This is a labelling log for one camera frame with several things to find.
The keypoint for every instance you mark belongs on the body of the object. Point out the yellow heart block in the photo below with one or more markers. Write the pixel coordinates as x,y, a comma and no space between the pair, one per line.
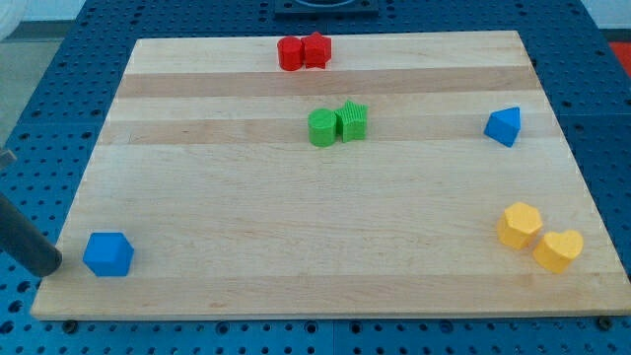
556,251

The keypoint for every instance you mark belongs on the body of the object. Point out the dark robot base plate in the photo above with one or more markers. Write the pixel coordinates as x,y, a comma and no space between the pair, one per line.
292,8

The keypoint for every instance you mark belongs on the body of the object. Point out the green cylinder block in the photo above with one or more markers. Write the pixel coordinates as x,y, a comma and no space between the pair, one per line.
322,127

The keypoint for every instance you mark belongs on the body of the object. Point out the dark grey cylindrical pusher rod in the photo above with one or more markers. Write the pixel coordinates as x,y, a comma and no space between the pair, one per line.
23,241

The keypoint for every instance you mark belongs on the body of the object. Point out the blue triangle block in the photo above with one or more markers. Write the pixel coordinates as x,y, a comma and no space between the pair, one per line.
504,125

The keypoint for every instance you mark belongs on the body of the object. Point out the green star block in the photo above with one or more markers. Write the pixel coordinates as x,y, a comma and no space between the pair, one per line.
352,121

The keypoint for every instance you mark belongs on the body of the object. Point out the red cylinder block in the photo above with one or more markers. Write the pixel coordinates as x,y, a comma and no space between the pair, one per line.
290,53

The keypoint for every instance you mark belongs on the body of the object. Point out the red star block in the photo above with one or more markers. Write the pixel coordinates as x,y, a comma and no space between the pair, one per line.
317,50

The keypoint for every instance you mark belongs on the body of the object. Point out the wooden board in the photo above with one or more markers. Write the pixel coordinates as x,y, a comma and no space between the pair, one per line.
205,165

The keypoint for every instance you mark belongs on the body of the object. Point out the yellow hexagon block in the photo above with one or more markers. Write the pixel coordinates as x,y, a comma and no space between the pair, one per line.
518,225

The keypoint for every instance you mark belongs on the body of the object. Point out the blue cube block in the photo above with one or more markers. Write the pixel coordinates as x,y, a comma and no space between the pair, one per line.
108,254

